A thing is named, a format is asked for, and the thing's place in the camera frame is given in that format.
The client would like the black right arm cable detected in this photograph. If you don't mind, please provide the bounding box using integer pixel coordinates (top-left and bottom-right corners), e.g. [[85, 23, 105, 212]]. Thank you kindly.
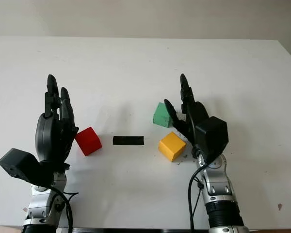
[[186, 104, 214, 231]]

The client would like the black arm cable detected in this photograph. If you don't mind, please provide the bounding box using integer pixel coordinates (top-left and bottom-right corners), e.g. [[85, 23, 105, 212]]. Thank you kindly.
[[186, 104, 214, 231], [48, 185, 80, 231]]

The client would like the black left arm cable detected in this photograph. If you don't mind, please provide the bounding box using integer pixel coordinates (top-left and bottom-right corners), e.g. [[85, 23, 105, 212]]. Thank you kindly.
[[48, 185, 80, 231]]

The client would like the green cube block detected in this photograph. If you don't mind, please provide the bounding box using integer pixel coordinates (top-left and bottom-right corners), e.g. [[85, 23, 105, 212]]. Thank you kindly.
[[152, 102, 173, 128]]

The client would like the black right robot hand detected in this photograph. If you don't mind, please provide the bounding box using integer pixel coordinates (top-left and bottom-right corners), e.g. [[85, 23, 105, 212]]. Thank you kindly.
[[163, 73, 210, 146]]

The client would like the red cube block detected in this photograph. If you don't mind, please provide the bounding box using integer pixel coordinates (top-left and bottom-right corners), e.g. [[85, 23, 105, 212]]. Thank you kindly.
[[75, 126, 103, 156]]

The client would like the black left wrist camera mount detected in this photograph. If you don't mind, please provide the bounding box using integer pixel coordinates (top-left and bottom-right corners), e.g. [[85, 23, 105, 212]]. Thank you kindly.
[[0, 148, 54, 189]]

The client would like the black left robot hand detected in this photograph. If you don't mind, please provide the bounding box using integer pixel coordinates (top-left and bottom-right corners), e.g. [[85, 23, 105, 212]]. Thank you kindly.
[[35, 74, 80, 172]]

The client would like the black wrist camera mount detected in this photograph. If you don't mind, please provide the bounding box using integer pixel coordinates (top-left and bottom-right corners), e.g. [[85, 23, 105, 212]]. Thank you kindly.
[[0, 148, 54, 189], [195, 116, 229, 162]]

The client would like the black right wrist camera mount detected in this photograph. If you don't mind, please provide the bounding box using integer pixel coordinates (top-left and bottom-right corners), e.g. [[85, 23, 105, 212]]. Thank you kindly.
[[195, 116, 229, 162]]

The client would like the yellow cube block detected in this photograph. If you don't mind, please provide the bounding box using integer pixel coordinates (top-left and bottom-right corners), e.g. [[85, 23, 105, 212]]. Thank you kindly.
[[158, 132, 187, 162]]

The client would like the black tape strip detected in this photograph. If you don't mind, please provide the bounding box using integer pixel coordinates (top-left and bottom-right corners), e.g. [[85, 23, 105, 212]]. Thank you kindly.
[[113, 135, 145, 147]]

